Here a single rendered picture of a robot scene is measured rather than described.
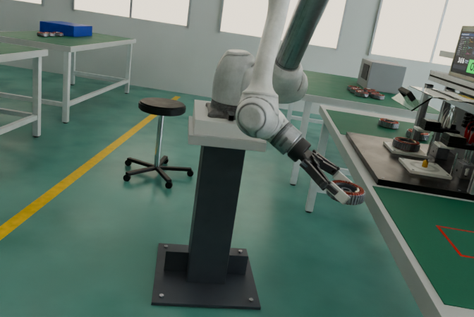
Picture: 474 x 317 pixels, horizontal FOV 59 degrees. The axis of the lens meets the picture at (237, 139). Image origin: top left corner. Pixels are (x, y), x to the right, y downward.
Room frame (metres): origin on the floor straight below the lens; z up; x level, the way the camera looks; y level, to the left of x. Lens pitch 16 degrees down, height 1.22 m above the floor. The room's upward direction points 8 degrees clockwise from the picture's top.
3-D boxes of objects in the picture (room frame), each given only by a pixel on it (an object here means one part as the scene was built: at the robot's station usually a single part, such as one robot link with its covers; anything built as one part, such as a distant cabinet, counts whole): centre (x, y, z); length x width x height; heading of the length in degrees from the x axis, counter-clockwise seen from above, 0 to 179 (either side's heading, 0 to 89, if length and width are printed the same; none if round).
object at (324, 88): (4.01, -1.03, 0.38); 1.85 x 1.10 x 0.75; 178
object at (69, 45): (4.82, 2.04, 0.38); 1.90 x 0.90 x 0.75; 178
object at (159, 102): (2.97, 0.57, 0.28); 0.54 x 0.49 x 0.56; 88
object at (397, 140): (1.76, -0.73, 0.80); 0.11 x 0.11 x 0.04
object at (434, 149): (1.76, -0.87, 0.80); 0.08 x 0.05 x 0.06; 178
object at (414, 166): (1.52, -0.72, 0.78); 0.15 x 0.15 x 0.01; 88
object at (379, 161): (1.64, -0.74, 0.76); 0.64 x 0.47 x 0.02; 178
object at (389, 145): (1.76, -0.73, 0.78); 0.15 x 0.15 x 0.01; 88
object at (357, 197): (1.18, -0.35, 0.77); 0.11 x 0.11 x 0.04
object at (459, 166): (1.52, -0.86, 0.80); 0.08 x 0.05 x 0.06; 178
